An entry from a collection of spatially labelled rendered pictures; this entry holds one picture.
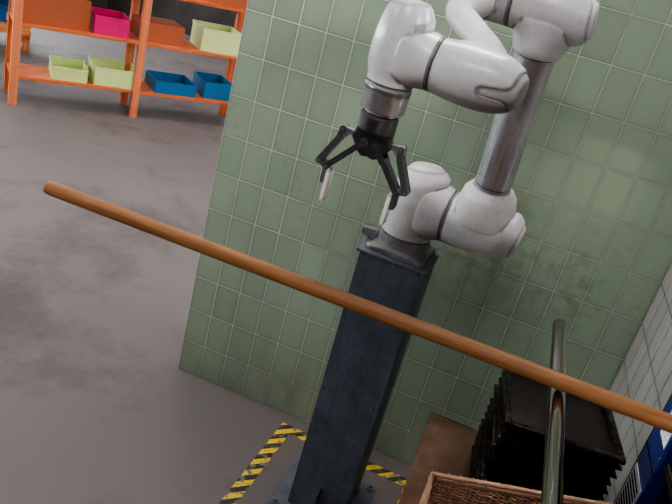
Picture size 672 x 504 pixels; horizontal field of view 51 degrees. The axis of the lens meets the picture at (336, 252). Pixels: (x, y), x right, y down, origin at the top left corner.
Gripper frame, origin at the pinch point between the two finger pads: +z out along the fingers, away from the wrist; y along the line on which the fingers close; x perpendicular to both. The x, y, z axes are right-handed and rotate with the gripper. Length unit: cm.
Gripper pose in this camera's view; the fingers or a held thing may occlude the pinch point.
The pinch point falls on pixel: (353, 206)
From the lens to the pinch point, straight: 145.4
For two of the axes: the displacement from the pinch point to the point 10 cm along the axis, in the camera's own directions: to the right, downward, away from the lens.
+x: -3.7, 3.4, -8.7
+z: -2.5, 8.6, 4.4
